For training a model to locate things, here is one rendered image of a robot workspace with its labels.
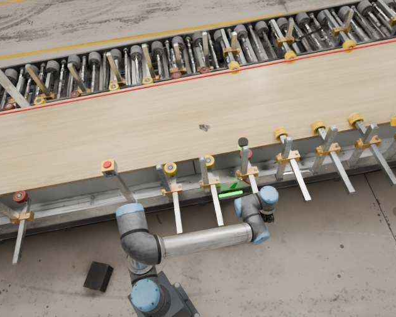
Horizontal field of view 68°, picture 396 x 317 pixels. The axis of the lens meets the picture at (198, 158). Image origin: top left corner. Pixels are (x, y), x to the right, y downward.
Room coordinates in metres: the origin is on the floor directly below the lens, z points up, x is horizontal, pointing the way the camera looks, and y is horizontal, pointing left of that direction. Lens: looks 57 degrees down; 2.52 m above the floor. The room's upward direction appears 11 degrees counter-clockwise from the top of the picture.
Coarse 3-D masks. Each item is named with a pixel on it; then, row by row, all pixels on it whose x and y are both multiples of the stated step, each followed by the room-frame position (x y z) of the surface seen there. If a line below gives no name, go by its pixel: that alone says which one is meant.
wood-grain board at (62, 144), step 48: (384, 48) 1.76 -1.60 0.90; (144, 96) 1.73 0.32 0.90; (192, 96) 1.63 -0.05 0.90; (240, 96) 1.54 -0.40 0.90; (288, 96) 1.46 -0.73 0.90; (336, 96) 1.37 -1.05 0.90; (384, 96) 1.29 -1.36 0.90; (0, 144) 1.51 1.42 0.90; (48, 144) 1.43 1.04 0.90; (96, 144) 1.34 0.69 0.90; (144, 144) 1.27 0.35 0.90; (192, 144) 1.19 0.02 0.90; (0, 192) 1.09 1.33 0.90
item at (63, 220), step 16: (368, 160) 0.92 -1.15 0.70; (272, 176) 0.94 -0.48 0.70; (288, 176) 0.92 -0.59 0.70; (304, 176) 0.90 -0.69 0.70; (320, 176) 0.88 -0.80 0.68; (336, 176) 0.88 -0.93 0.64; (192, 192) 0.93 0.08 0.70; (208, 192) 0.90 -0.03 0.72; (224, 192) 0.89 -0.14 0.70; (96, 208) 0.95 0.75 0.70; (112, 208) 0.93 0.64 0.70; (144, 208) 0.88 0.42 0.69; (160, 208) 0.88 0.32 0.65; (16, 224) 0.94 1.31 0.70; (32, 224) 0.92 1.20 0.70; (48, 224) 0.90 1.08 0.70; (64, 224) 0.88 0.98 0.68; (80, 224) 0.88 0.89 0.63
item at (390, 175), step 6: (360, 126) 1.04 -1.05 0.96; (360, 132) 1.01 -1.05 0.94; (372, 144) 0.90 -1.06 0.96; (372, 150) 0.86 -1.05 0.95; (378, 150) 0.85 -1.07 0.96; (378, 156) 0.81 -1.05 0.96; (378, 162) 0.78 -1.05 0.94; (384, 162) 0.76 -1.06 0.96; (384, 168) 0.73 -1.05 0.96; (390, 174) 0.68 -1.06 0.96; (390, 180) 0.65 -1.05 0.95
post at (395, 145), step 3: (393, 144) 0.93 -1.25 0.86; (390, 147) 0.93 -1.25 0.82; (393, 147) 0.91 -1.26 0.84; (387, 150) 0.93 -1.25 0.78; (390, 150) 0.92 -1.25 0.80; (393, 150) 0.91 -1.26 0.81; (384, 153) 0.94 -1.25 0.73; (387, 153) 0.92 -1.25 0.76; (390, 153) 0.91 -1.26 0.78; (393, 153) 0.91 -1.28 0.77; (387, 156) 0.91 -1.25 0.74; (390, 156) 0.91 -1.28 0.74
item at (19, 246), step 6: (24, 204) 1.01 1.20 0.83; (30, 204) 1.01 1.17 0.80; (24, 210) 0.97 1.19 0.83; (24, 222) 0.88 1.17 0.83; (24, 228) 0.84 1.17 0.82; (18, 234) 0.80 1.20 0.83; (24, 234) 0.81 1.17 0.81; (18, 240) 0.76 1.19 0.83; (18, 246) 0.72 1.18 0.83; (18, 252) 0.68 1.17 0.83; (18, 258) 0.65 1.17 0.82
